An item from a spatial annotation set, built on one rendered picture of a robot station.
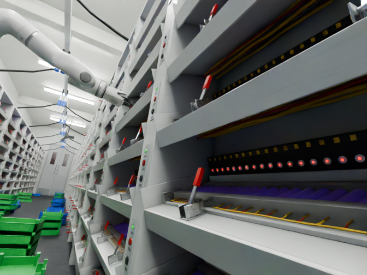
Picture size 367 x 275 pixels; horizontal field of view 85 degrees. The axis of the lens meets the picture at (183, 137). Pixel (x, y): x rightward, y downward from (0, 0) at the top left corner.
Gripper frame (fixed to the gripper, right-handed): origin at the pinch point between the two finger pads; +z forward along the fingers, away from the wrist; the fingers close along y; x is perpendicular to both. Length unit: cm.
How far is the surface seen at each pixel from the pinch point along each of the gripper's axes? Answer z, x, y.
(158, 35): -3.5, 32.1, 19.5
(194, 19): 1, 13, 54
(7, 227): -35, -83, -82
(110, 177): 5.7, -37.8, -17.9
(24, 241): -22, -90, -81
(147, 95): -1.4, -10.2, 35.4
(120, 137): 3.1, -14.2, -18.0
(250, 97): 2, -30, 84
